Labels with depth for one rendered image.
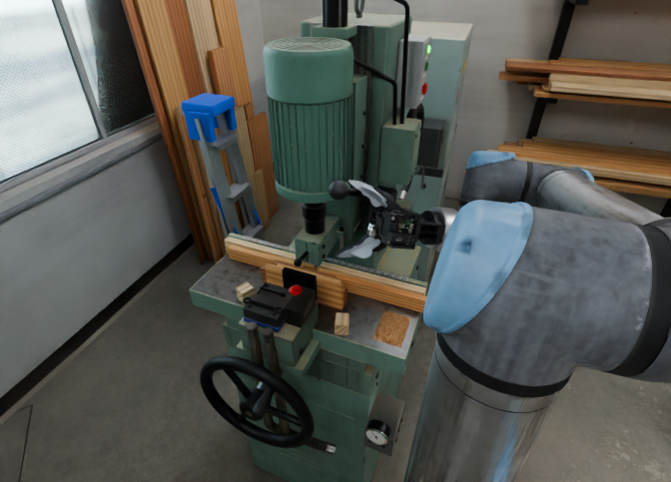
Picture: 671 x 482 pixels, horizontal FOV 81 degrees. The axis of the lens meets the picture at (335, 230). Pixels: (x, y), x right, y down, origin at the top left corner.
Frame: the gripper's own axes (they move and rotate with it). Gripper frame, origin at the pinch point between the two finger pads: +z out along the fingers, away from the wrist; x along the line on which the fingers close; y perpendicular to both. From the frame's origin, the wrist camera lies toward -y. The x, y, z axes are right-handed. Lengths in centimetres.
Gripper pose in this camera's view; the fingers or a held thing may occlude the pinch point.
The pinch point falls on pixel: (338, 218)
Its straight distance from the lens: 78.0
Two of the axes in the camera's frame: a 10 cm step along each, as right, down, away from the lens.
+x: -1.5, 9.7, 2.1
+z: -9.3, -0.7, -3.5
